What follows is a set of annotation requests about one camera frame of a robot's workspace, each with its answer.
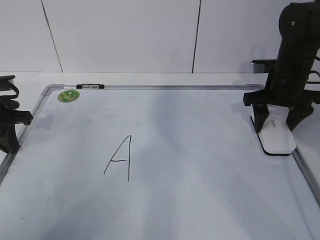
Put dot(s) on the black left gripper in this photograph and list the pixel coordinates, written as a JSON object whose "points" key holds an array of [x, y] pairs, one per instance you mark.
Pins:
{"points": [[9, 116]]}

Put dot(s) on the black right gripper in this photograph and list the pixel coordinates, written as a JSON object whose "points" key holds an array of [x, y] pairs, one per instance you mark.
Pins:
{"points": [[285, 87]]}

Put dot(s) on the white eraser with black felt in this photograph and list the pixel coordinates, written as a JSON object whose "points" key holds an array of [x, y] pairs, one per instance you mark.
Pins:
{"points": [[275, 137]]}

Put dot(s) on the white board with grey frame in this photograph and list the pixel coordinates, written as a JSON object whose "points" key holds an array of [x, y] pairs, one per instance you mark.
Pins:
{"points": [[151, 163]]}

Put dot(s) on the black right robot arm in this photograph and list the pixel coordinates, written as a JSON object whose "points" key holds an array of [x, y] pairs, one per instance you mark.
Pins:
{"points": [[299, 27]]}

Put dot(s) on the black silver hanging clip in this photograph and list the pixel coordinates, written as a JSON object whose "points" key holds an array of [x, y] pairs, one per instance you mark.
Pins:
{"points": [[90, 86]]}

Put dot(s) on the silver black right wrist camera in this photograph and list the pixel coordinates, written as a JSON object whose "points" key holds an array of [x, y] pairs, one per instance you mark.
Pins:
{"points": [[262, 66]]}

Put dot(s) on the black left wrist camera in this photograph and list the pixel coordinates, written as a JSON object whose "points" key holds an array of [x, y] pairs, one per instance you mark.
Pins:
{"points": [[6, 82]]}

